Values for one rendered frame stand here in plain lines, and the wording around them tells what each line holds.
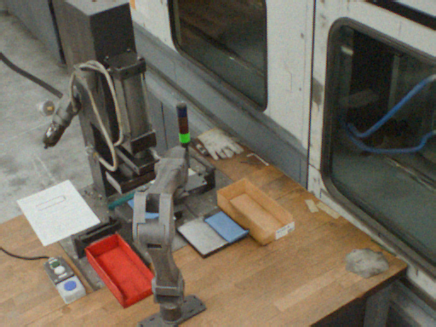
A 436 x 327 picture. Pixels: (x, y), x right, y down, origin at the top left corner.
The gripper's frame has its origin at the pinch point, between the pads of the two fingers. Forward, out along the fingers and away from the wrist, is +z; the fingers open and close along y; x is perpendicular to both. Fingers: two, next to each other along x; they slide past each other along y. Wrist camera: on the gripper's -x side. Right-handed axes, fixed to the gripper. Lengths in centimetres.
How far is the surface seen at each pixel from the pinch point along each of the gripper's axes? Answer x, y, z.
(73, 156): -44, 124, 185
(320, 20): -54, 21, -45
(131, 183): 5.7, 11.3, -2.0
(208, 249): -9.8, -15.4, 6.0
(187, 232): -9.0, -6.0, 11.2
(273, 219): -35.9, -15.0, 5.4
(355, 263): -42, -42, -11
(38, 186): -12, 109, 179
